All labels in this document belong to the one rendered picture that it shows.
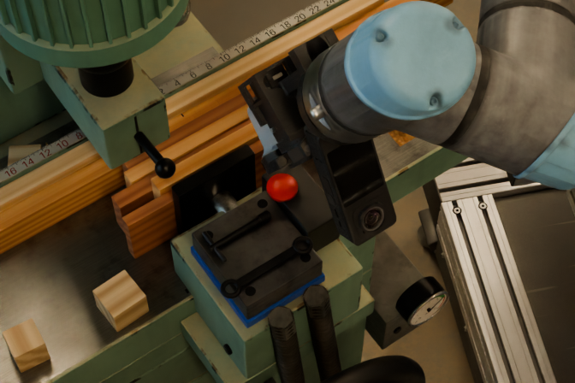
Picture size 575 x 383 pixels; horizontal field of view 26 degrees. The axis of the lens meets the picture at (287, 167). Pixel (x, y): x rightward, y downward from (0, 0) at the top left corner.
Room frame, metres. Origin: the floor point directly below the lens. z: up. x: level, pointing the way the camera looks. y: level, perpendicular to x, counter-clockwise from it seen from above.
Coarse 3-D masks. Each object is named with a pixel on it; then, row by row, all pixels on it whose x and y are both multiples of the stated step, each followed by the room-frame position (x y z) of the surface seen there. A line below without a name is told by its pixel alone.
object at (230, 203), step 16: (224, 160) 0.68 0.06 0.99; (240, 160) 0.68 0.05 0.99; (192, 176) 0.66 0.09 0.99; (208, 176) 0.66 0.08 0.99; (224, 176) 0.67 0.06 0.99; (240, 176) 0.68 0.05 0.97; (176, 192) 0.64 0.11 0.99; (192, 192) 0.64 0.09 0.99; (208, 192) 0.65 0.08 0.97; (224, 192) 0.66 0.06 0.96; (240, 192) 0.68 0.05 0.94; (176, 208) 0.64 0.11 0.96; (192, 208) 0.64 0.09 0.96; (208, 208) 0.65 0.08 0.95; (224, 208) 0.64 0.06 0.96; (192, 224) 0.64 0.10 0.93
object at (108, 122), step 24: (48, 72) 0.76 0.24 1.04; (72, 72) 0.73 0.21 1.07; (144, 72) 0.73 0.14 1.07; (72, 96) 0.71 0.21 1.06; (120, 96) 0.70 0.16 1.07; (144, 96) 0.70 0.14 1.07; (96, 120) 0.67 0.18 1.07; (120, 120) 0.67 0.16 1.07; (144, 120) 0.69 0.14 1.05; (96, 144) 0.68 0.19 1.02; (120, 144) 0.67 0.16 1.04
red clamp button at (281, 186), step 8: (272, 176) 0.64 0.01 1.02; (280, 176) 0.64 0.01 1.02; (288, 176) 0.64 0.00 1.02; (272, 184) 0.63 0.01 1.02; (280, 184) 0.63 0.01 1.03; (288, 184) 0.63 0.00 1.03; (296, 184) 0.63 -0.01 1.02; (272, 192) 0.62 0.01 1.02; (280, 192) 0.62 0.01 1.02; (288, 192) 0.62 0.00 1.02; (296, 192) 0.62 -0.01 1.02; (280, 200) 0.62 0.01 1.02; (288, 200) 0.62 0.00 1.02
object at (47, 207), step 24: (408, 0) 0.93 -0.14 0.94; (432, 0) 0.94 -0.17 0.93; (216, 96) 0.80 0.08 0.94; (96, 168) 0.70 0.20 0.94; (120, 168) 0.71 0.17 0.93; (48, 192) 0.67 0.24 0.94; (72, 192) 0.68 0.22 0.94; (96, 192) 0.69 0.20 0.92; (0, 216) 0.65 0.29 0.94; (24, 216) 0.65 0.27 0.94; (48, 216) 0.66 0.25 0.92; (0, 240) 0.63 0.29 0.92; (24, 240) 0.64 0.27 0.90
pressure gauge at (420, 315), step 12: (432, 276) 0.72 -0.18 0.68; (408, 288) 0.70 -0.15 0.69; (420, 288) 0.70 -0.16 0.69; (432, 288) 0.70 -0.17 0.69; (408, 300) 0.68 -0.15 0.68; (420, 300) 0.68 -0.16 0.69; (432, 300) 0.69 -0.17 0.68; (444, 300) 0.70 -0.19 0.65; (408, 312) 0.67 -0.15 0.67; (420, 312) 0.68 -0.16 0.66; (432, 312) 0.69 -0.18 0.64; (408, 324) 0.66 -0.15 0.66; (420, 324) 0.67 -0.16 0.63
